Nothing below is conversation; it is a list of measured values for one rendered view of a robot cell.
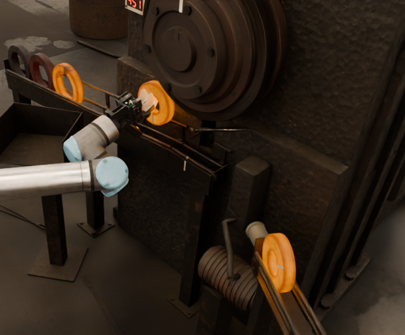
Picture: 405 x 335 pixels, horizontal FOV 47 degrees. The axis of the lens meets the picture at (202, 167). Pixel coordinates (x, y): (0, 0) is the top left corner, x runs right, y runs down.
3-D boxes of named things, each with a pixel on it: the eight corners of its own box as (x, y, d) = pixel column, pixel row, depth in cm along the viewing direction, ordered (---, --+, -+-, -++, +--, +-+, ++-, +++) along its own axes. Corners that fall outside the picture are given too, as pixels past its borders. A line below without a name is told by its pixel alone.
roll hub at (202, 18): (153, 74, 146) (157, -19, 129) (220, 109, 132) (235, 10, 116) (139, 79, 142) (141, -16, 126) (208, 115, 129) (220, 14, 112)
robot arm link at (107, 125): (112, 149, 150) (93, 137, 154) (123, 141, 152) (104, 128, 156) (105, 129, 143) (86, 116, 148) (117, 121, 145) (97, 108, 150)
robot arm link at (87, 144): (77, 173, 148) (56, 148, 146) (107, 150, 153) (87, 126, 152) (83, 167, 139) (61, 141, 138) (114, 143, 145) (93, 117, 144)
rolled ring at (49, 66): (47, 58, 196) (54, 56, 198) (25, 50, 207) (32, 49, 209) (55, 100, 205) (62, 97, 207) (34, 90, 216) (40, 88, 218)
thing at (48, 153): (34, 239, 215) (13, 102, 173) (90, 248, 215) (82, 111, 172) (15, 272, 199) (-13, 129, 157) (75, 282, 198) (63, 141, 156)
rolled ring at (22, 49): (24, 49, 206) (31, 47, 208) (3, 41, 217) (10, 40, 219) (32, 88, 215) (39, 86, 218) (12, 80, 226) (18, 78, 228)
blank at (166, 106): (143, 75, 164) (136, 77, 161) (174, 86, 155) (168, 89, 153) (145, 115, 172) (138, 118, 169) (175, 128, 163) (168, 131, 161)
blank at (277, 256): (274, 284, 132) (263, 285, 131) (271, 229, 132) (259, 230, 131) (298, 298, 117) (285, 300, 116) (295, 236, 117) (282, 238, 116)
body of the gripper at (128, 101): (143, 98, 150) (115, 119, 145) (147, 118, 157) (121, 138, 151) (127, 90, 154) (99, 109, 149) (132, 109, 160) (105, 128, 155)
